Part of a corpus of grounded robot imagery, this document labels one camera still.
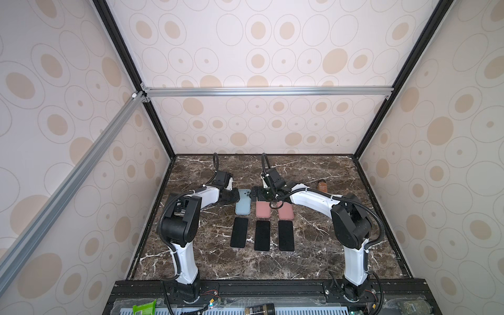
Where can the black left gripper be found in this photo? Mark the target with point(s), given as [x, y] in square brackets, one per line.
[235, 197]

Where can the dark bottle at front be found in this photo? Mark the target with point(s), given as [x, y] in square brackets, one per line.
[263, 309]

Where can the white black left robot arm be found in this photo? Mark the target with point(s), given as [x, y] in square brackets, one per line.
[179, 224]

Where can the pink phone case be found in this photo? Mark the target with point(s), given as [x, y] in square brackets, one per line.
[286, 212]
[262, 210]

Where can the black corner frame post right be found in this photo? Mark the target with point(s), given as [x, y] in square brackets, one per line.
[425, 37]

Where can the green packet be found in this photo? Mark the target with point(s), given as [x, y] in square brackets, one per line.
[145, 309]

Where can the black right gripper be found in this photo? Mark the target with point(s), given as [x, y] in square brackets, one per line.
[259, 197]

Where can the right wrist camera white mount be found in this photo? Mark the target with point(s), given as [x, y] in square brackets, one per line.
[273, 179]

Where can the black corner frame post left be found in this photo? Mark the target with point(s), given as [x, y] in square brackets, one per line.
[115, 35]

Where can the black corner frame post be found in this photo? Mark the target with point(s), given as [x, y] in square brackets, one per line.
[425, 37]
[115, 35]

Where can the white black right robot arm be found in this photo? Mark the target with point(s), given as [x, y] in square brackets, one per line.
[356, 227]

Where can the diagonal aluminium rail left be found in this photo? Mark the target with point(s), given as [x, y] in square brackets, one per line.
[34, 233]

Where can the horizontal aluminium rail back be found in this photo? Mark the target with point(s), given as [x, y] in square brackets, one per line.
[267, 91]

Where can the light blue cased phone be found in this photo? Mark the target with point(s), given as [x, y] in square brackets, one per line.
[243, 206]

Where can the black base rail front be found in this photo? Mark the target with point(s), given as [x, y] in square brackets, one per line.
[287, 296]

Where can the red sweet pepper spice jar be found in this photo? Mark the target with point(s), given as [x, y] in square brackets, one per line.
[322, 186]

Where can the phone with black screen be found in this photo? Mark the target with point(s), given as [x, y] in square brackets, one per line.
[286, 236]

